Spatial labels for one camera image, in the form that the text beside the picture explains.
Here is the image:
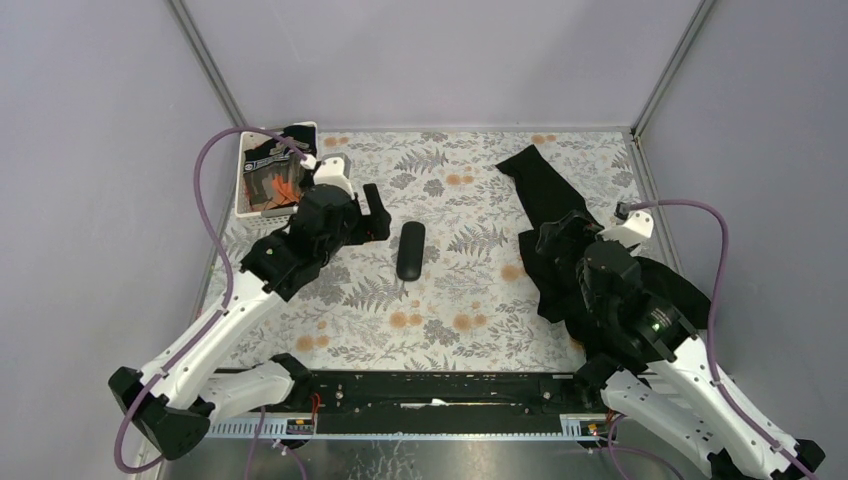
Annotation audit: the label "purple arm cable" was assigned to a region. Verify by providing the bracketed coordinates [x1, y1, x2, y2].
[113, 127, 313, 476]
[616, 199, 819, 480]

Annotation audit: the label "white perforated plastic basket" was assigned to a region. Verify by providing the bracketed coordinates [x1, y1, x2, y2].
[234, 121, 318, 221]

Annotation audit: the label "floral patterned table mat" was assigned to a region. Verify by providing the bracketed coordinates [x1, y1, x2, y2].
[223, 131, 640, 372]

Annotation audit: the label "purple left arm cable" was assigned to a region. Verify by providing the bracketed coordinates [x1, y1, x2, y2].
[113, 127, 313, 476]

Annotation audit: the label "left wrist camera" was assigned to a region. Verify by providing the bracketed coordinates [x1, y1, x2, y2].
[313, 153, 354, 198]

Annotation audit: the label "black cloth garment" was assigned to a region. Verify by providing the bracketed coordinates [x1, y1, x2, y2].
[496, 145, 711, 356]

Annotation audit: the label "black glasses case tan lining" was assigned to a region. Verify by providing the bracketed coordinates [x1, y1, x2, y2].
[396, 221, 426, 282]

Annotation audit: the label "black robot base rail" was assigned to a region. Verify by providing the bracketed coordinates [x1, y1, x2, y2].
[248, 369, 641, 436]

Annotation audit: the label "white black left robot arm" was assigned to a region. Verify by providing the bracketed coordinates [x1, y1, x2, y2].
[108, 184, 391, 460]

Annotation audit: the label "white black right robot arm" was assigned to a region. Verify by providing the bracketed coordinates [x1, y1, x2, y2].
[535, 210, 825, 479]

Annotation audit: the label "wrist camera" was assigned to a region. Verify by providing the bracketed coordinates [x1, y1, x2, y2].
[313, 153, 354, 198]
[597, 202, 655, 251]

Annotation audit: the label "black orange clothes in basket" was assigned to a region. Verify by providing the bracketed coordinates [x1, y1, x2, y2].
[238, 132, 306, 213]

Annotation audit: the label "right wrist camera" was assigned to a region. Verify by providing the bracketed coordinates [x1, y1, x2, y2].
[597, 202, 655, 251]

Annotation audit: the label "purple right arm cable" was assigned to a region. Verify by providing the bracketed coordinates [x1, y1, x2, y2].
[616, 199, 819, 480]

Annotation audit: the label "grey slotted cable duct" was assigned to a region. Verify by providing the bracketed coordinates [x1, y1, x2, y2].
[205, 410, 608, 442]

